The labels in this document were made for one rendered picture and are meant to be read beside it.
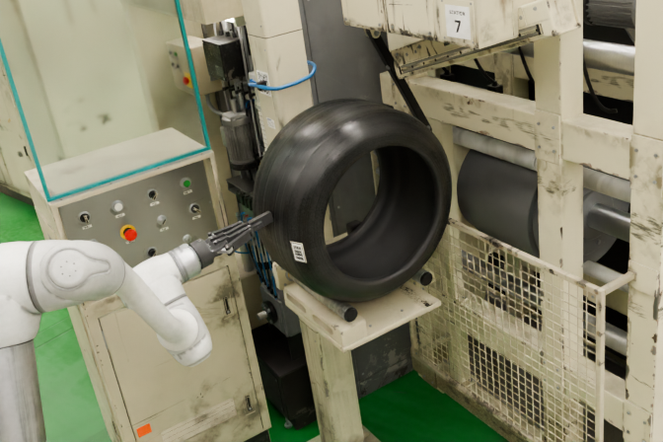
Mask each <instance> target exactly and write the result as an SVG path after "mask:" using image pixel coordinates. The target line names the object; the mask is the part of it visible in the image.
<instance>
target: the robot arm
mask: <svg viewBox="0 0 663 442"><path fill-rule="evenodd" d="M243 221H244V223H243V222H242V221H239V222H237V223H234V224H232V225H229V226H227V227H224V228H222V229H219V230H217V231H213V232H209V233H208V234H207V235H208V239H206V240H205V241H204V240H202V239H198V240H196V241H194V242H192V243H190V244H188V245H187V244H183V245H181V246H179V247H177V248H175V249H173V250H171V251H169V252H167V253H165V254H163V255H160V256H155V257H152V258H149V259H147V260H145V261H143V262H141V263H140V264H138V265H136V266H135V267H133V268H131V267H130V266H129V265H128V264H127V263H126V262H124V261H123V259H122V258H121V256H120V255H119V254H118V253H117V252H115V251H114V250H112V249H111V248H110V247H108V246H106V245H103V244H100V243H96V242H91V241H64V240H45V241H33V242H11V243H3V244H0V442H46V434H45V427H44V419H43V412H42V404H41V396H40V389H39V381H38V374H37V360H36V353H35V345H34V338H35V337H36V336H37V332H38V330H39V323H40V319H41V315H42V313H46V312H51V311H56V310H60V309H64V308H68V307H72V306H76V305H80V304H82V303H84V302H85V301H98V300H102V299H104V298H106V297H109V296H111V295H113V294H114V293H115V294H116V295H117V296H118V297H119V298H120V300H121V301H122V303H123V304H124V306H125V307H126V308H127V309H130V310H133V311H134V312H135V313H136V314H137V315H138V316H139V317H140V318H141V319H142V320H143V321H144V322H145V323H146V324H147V325H148V326H149V327H150V328H152V329H153V330H154V331H155V332H156V334H157V338H158V339H159V341H160V343H161V344H162V345H163V346H164V347H165V348H166V349H167V351H168V352H169V353H170V354H172V355H173V357H174V358H175V359H176V360H177V361H178V362H180V363H181V364H182V365H183V366H188V367H193V366H196V365H198V364H199V363H201V362H202V361H204V360H205V359H207V358H208V357H209V355H210V354H211V350H212V341H211V337H210V333H209V331H208V329H207V327H206V325H205V323H204V321H203V319H202V318H201V317H200V315H199V313H198V312H197V310H196V308H195V307H194V305H193V304H192V303H191V302H190V300H189V299H188V297H187V296H186V294H185V292H184V288H183V283H184V282H187V281H188V280H190V279H192V278H193V277H195V276H197V275H198V274H200V273H201V270H202V269H204V268H206V267H207V266H209V265H210V264H212V263H213V262H214V258H215V257H218V256H221V255H223V254H227V255H228V256H231V255H232V254H233V252H234V251H235V250H237V249H238V248H240V247H241V246H242V245H244V244H245V243H246V242H248V241H249V240H250V239H252V238H253V237H254V236H255V234H254V232H255V231H257V230H258V229H260V228H262V227H264V226H266V225H268V224H269V223H271V222H273V217H272V214H271V212H270V211H266V212H264V213H262V214H261V215H259V216H257V217H256V218H254V219H252V220H250V221H248V222H247V221H246V220H243Z"/></svg>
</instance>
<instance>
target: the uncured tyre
mask: <svg viewBox="0 0 663 442"><path fill-rule="evenodd" d="M374 150H375V151H376V154H377V157H378V161H379V168H380V179H379V186H378V191H377V194H376V198H375V200H374V203H373V205H372V207H371V209H370V211H369V212H368V214H367V216H366V217H365V218H364V220H363V221H362V222H361V223H360V225H359V226H358V227H357V228H356V229H355V230H354V231H352V232H351V233H350V234H349V235H347V236H346V237H344V238H342V239H341V240H339V241H336V242H334V243H331V244H328V245H326V242H325V232H324V226H325V216H326V211H327V207H328V204H329V201H330V198H331V195H332V192H333V190H334V188H335V186H336V185H337V183H338V181H339V180H340V178H341V177H342V176H343V174H344V173H345V172H346V171H347V170H348V169H349V168H350V167H351V166H352V165H353V164H354V163H355V162H356V161H357V160H359V159H360V158H361V157H363V156H364V155H366V154H368V153H369V152H371V151H374ZM451 200H452V175H451V169H450V165H449V161H448V158H447V155H446V153H445V150H444V148H443V146H442V144H441V143H440V141H439V140H438V138H437V137H436V136H435V134H434V133H433V132H432V131H431V130H430V129H429V128H428V127H427V126H426V125H424V124H423V123H422V122H421V121H420V120H418V119H417V118H415V117H414V116H412V115H410V114H408V113H406V112H403V111H400V110H395V109H392V108H389V107H386V106H383V105H379V104H376V103H373V102H370V101H367V100H362V99H355V98H343V99H336V100H330V101H326V102H322V103H319V104H316V105H314V106H312V107H310V108H308V109H306V110H303V111H302V112H300V113H299V114H297V115H296V116H295V117H293V118H292V119H291V120H290V121H289V122H288V123H287V124H286V125H285V126H284V127H283V128H282V129H281V130H280V131H279V132H278V133H277V135H276V136H275V137H274V138H273V140H272V141H271V143H270V144H269V146H268V148H267V149H266V151H265V153H264V155H263V157H262V159H261V162H260V164H259V167H258V172H257V175H256V179H255V184H254V191H253V214H254V218H256V217H257V216H259V215H261V214H262V213H264V212H266V211H270V212H271V214H272V217H273V222H271V223H269V224H268V225H266V226H264V227H262V228H260V229H258V235H259V237H260V239H261V242H262V244H263V246H264V247H265V249H266V251H267V252H268V254H269V255H270V256H271V258H272V259H273V260H274V261H275V262H276V263H277V264H278V265H279V266H280V267H282V268H283V269H284V270H286V271H287V272H288V273H290V274H291V275H292V276H294V277H295V278H296V279H297V280H299V281H300V282H301V283H303V284H304V285H305V286H307V287H308V288H309V289H311V290H312V291H314V292H315V293H317V294H319V295H321V296H323V297H326V298H329V299H333V300H336V301H341V302H349V303H357V302H366V301H370V300H374V299H377V298H380V297H383V296H385V295H387V294H389V293H391V292H393V291H395V290H396V289H398V288H399V287H401V286H402V285H404V284H405V283H406V282H407V281H409V280H410V279H411V278H412V277H413V276H414V275H415V274H417V273H418V272H419V271H420V270H421V269H422V267H423V266H424V265H425V264H426V263H427V261H428V260H429V259H430V257H431V256H432V254H433V253H434V251H435V250H436V248H437V246H438V244H439V242H440V240H441V238H442V236H443V234H444V231H445V228H446V225H447V222H448V218H449V214H450V208H451ZM290 242H295V243H300V244H303V248H304V253H305V257H306V261H307V263H305V262H301V261H297V260H295V258H294V255H293V251H292V247H291V243H290Z"/></svg>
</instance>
